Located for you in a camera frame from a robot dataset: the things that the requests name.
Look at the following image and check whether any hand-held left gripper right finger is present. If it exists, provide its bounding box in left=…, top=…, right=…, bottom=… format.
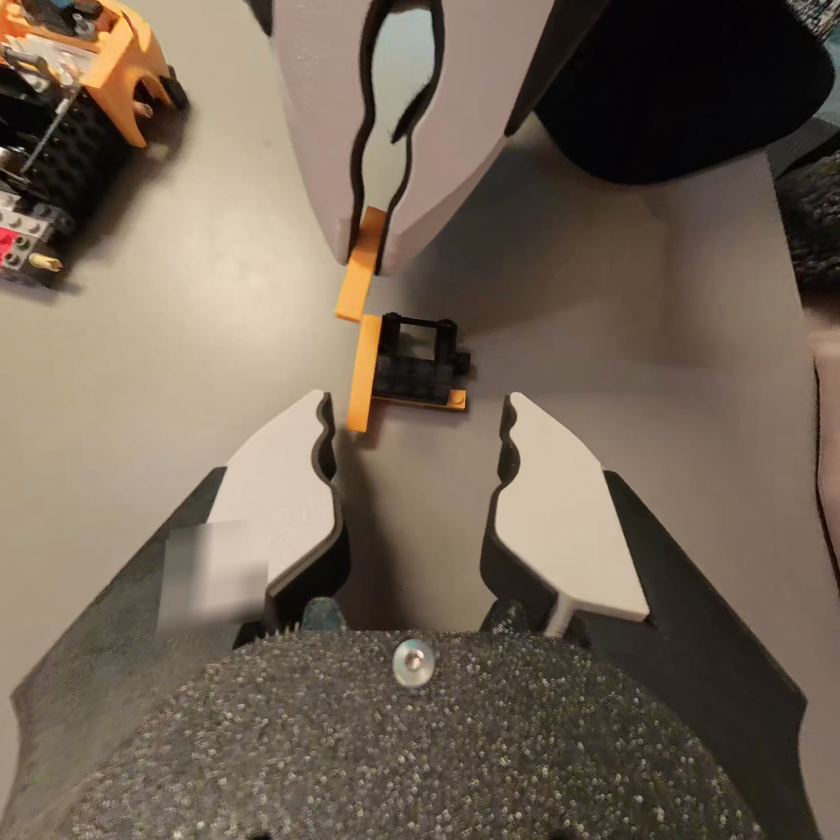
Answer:
left=479, top=392, right=652, bottom=639

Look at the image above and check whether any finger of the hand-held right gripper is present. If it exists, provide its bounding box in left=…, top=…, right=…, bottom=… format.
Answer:
left=375, top=0, right=560, bottom=274
left=271, top=0, right=382, bottom=265

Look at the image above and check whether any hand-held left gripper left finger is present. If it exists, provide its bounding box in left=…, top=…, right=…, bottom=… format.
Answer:
left=209, top=390, right=353, bottom=618

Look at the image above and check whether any orange and black lego sub-assembly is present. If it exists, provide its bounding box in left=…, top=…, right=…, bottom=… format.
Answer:
left=346, top=312, right=475, bottom=434

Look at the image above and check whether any orange lego plate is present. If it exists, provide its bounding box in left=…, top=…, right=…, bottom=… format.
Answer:
left=335, top=206, right=389, bottom=324

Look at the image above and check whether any orange and black lego vehicle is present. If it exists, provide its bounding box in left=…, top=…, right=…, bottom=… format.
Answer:
left=0, top=0, right=193, bottom=291

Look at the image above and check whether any beige cloth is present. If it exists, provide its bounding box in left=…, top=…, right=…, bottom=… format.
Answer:
left=806, top=305, right=840, bottom=664

